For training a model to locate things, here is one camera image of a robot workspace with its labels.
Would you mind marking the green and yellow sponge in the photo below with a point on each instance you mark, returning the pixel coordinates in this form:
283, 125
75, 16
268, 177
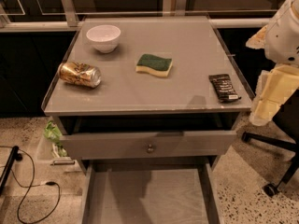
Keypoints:
154, 65

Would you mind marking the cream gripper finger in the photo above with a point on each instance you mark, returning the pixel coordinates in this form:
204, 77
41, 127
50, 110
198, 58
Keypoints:
257, 40
273, 90

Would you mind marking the gold crushed soda can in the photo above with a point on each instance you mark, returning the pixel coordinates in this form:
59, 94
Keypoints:
80, 74

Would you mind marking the grey drawer cabinet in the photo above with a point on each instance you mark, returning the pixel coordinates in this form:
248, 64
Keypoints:
131, 102

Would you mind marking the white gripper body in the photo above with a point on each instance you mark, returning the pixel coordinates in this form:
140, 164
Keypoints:
282, 37

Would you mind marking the white ceramic bowl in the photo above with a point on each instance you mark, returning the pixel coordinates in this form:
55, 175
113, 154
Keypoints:
104, 38

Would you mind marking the open grey middle drawer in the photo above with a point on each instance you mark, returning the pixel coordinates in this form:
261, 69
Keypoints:
150, 194

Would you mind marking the black office chair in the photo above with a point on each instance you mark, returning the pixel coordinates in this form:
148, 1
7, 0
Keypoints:
287, 119

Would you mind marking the black bar stand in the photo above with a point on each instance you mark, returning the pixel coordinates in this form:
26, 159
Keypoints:
10, 160

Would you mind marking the grey top drawer with knob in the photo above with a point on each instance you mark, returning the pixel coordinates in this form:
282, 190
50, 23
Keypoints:
106, 146

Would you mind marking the clear plastic bin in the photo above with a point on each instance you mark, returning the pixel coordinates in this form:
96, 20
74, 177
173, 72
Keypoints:
44, 155

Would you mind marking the black snack packet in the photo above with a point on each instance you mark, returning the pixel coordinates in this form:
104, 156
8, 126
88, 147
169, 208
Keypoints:
224, 88

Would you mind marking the metal window frame rail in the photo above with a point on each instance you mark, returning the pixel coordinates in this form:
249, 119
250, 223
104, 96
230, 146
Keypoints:
68, 15

